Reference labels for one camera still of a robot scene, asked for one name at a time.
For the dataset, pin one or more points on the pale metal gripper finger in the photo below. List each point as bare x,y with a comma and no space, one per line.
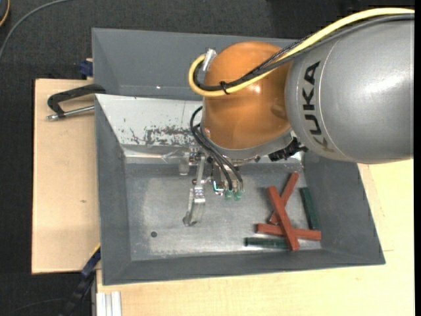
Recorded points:
198,197
193,156

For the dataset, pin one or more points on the grey metal bin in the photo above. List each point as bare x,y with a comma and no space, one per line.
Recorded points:
171,209

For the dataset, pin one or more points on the red-brown flat block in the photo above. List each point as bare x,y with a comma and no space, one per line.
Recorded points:
271,229
287,189
283,217

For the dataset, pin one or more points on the dark green flat block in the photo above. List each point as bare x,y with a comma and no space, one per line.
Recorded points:
310,209
263,242

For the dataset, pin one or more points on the pale wood flat board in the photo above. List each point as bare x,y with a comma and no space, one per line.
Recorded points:
64,176

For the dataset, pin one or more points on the black cylinder on white bracket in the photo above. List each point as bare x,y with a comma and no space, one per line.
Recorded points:
282,153

